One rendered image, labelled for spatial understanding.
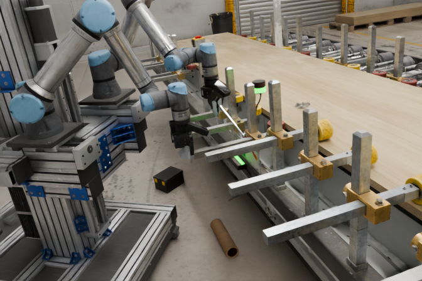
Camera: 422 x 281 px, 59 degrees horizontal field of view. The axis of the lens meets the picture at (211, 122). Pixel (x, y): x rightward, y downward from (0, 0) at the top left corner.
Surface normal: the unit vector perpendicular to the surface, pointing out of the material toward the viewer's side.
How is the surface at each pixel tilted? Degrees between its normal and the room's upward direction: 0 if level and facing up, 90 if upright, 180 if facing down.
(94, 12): 85
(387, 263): 0
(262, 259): 0
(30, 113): 95
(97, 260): 0
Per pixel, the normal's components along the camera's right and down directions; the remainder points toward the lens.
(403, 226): -0.94, 0.22
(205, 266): -0.11, -0.92
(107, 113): -0.28, 0.39
